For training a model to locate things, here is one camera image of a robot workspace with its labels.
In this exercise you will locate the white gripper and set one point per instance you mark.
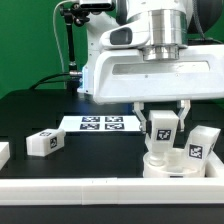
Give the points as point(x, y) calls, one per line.
point(121, 75)

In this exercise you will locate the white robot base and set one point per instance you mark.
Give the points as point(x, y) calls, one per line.
point(97, 25)

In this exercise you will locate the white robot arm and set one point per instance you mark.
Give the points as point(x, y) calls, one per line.
point(159, 54)

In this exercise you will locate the white sheet with tags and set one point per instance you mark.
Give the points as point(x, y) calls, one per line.
point(122, 123)

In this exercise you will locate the white front wall barrier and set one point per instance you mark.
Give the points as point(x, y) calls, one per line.
point(116, 191)

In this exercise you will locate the camera on mount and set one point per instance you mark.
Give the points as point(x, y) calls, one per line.
point(97, 5)

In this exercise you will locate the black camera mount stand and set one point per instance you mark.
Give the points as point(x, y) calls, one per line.
point(74, 15)

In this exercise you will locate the white left wall barrier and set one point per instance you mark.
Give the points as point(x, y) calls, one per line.
point(4, 153)

